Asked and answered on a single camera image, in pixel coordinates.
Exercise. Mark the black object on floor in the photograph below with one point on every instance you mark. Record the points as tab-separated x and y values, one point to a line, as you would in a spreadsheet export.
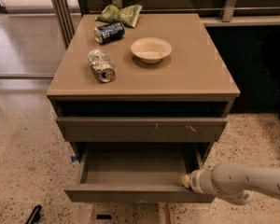
34	216

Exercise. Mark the blue soda can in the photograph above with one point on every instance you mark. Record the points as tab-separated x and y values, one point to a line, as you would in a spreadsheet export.
109	33

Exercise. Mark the green chip bag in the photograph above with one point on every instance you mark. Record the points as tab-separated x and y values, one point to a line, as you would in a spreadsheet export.
128	16

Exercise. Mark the grey top drawer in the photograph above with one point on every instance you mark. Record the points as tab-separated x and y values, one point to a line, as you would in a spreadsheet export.
142	130

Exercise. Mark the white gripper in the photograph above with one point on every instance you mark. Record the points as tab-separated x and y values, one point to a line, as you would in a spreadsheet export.
196	181

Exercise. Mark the grey metal frame post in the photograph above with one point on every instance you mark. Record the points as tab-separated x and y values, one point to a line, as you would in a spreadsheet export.
64	20

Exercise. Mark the grey drawer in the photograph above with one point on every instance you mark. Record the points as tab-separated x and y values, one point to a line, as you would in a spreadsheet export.
137	173
142	130

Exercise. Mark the grey drawer cabinet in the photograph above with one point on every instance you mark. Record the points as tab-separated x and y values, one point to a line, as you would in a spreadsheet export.
192	82

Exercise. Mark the white paper bowl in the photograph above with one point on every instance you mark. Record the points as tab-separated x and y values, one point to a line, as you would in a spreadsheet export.
151	49

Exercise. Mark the silver crushed soda can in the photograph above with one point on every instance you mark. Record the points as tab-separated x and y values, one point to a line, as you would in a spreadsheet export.
101	66

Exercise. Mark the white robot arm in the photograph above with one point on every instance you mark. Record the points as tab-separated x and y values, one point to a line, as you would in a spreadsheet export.
234	183

